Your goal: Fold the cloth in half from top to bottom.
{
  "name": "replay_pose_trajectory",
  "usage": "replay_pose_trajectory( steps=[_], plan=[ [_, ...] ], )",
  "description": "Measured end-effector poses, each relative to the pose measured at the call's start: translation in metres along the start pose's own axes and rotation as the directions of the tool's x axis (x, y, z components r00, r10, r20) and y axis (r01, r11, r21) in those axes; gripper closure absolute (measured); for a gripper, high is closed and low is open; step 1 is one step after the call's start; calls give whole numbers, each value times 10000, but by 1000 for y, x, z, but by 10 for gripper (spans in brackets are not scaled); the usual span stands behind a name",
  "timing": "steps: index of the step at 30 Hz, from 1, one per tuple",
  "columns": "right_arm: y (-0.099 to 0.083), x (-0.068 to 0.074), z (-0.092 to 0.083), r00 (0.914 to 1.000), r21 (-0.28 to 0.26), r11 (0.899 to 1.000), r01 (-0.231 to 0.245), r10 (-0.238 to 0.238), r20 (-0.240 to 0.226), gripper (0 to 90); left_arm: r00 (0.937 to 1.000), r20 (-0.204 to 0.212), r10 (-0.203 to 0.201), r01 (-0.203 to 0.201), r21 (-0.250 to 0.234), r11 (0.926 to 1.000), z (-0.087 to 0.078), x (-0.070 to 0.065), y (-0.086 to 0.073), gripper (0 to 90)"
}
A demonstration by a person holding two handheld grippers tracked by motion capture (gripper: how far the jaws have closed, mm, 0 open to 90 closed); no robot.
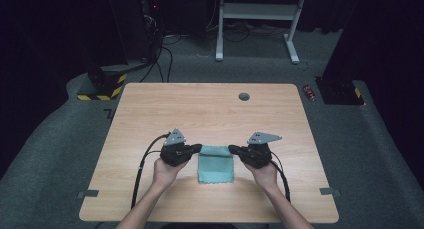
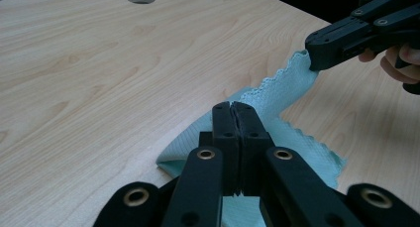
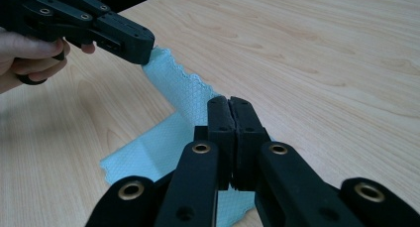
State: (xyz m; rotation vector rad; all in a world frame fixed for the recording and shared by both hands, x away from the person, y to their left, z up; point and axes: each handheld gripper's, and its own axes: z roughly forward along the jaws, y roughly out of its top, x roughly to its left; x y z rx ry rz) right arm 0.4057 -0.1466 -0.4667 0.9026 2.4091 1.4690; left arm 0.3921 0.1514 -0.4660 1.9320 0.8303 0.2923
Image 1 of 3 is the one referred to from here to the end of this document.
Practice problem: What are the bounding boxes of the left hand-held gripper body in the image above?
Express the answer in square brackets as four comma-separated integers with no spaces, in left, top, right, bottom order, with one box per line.
[159,128,192,168]

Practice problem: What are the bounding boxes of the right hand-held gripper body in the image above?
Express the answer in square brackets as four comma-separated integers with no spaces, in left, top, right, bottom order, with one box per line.
[241,131,283,169]

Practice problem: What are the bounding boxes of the teal microfibre cloth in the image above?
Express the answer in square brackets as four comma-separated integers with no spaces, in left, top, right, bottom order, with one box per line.
[197,145,235,184]

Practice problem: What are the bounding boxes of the person's right hand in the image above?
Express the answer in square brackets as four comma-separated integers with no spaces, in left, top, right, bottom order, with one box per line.
[244,162,279,192]

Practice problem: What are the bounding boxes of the person's left hand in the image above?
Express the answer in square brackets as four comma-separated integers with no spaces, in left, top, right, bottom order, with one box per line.
[152,158,188,189]

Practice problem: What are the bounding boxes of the grey tape strip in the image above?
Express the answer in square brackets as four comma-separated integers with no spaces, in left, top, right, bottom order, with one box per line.
[77,189,100,199]
[319,187,341,197]

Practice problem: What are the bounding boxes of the red can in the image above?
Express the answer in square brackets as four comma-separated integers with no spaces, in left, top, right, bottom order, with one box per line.
[302,84,316,102]

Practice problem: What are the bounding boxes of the black yellow striped stand base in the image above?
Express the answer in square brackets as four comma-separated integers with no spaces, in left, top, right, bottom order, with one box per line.
[77,65,128,101]

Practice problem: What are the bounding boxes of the dark equipment rack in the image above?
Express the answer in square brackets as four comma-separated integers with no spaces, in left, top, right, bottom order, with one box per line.
[139,0,165,62]

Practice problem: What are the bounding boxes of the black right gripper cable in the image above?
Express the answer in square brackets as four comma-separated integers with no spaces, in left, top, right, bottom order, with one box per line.
[269,151,292,203]

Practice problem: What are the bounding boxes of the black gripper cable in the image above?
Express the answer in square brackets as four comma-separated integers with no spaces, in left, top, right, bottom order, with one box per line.
[269,151,292,203]
[130,132,171,210]

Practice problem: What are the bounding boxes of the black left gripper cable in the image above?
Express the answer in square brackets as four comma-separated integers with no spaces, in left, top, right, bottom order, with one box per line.
[130,132,171,210]

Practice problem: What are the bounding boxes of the black floor cables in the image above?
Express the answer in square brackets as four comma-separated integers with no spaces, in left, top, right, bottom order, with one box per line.
[139,33,183,84]

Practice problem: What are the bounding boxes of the white metal stand frame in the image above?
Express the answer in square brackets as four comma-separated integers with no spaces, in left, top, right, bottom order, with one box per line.
[215,0,309,65]

